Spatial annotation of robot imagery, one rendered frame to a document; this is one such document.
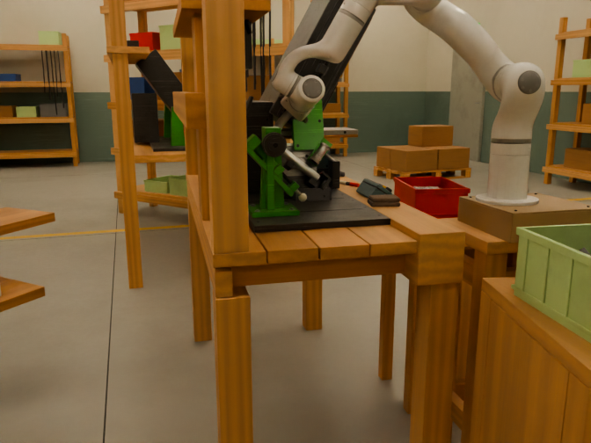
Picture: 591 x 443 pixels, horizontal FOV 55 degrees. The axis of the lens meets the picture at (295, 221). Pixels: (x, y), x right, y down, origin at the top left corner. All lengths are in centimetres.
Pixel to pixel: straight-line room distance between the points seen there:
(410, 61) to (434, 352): 1093
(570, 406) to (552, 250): 33
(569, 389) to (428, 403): 63
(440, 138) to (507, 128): 709
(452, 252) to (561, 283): 39
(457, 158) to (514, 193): 682
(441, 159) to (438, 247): 691
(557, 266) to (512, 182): 57
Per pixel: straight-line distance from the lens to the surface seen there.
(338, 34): 177
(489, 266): 176
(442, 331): 170
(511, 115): 183
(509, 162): 185
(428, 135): 879
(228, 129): 138
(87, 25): 1106
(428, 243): 158
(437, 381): 177
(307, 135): 206
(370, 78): 1202
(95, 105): 1100
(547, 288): 138
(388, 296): 251
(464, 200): 194
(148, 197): 588
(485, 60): 185
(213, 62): 137
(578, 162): 825
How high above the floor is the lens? 128
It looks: 13 degrees down
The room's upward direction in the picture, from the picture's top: straight up
